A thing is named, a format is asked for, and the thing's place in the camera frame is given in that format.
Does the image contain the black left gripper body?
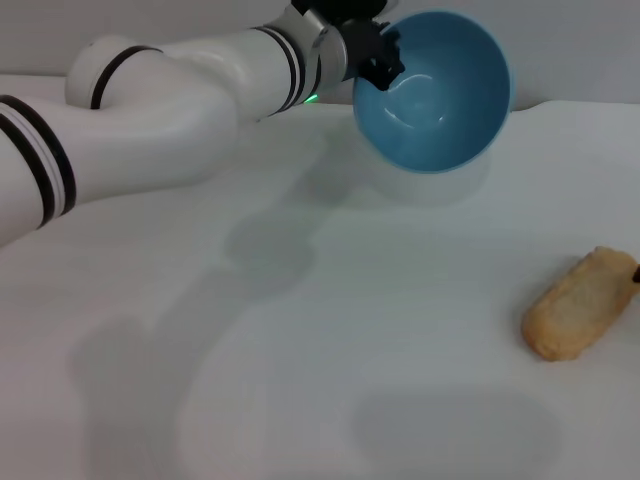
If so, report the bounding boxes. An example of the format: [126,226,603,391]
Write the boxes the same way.
[338,18,387,82]

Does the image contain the ridged orange bread loaf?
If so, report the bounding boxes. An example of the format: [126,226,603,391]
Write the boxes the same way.
[520,245,640,363]

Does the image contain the blue bowl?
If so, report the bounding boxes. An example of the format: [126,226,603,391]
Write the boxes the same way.
[351,10,513,174]

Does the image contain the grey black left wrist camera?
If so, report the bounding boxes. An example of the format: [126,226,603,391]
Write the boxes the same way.
[291,0,397,25]

